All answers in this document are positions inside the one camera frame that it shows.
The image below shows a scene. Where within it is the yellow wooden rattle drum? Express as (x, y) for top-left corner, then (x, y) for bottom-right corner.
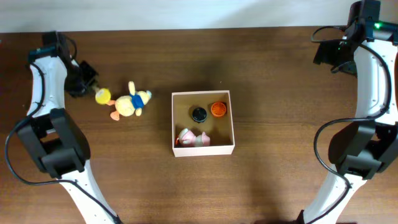
(94, 87), (111, 105)

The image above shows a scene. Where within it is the pink white bunny figurine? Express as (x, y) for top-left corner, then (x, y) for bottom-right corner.
(175, 128), (211, 147)

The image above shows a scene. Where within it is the black round puck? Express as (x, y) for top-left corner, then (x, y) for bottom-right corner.
(192, 107), (207, 123)

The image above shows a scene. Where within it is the orange round puck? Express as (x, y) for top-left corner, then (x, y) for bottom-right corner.
(210, 101), (227, 118)

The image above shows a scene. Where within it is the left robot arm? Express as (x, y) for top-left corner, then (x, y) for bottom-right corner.
(12, 31), (121, 223)

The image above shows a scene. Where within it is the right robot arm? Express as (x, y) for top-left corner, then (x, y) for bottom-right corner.
(297, 0), (397, 223)

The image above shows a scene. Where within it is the yellow plush duck toy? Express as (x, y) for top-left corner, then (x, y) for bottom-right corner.
(107, 81), (152, 121)

